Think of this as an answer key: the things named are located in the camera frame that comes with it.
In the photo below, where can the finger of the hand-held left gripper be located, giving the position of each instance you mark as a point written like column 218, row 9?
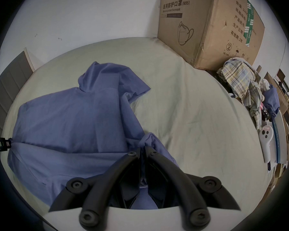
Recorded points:
column 3, row 144

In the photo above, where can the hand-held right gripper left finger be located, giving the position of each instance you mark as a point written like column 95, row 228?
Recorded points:
column 103, row 189

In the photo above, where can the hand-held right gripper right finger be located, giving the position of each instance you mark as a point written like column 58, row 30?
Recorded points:
column 180, row 189

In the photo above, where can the blue shirt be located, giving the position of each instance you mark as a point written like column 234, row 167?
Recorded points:
column 74, row 119

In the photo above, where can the grey padded headboard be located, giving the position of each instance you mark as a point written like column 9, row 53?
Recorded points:
column 9, row 85

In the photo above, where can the bed with pale sheet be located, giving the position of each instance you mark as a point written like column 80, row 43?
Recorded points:
column 195, row 105

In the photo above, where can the spare white hand-held gripper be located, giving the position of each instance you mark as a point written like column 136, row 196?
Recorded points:
column 266, row 138

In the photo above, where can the plaid checked garment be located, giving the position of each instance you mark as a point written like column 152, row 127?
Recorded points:
column 240, row 78

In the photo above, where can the blue cloth bundle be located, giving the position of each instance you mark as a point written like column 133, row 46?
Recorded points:
column 271, row 99

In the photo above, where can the large brown cardboard carton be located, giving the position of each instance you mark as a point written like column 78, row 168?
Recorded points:
column 207, row 23

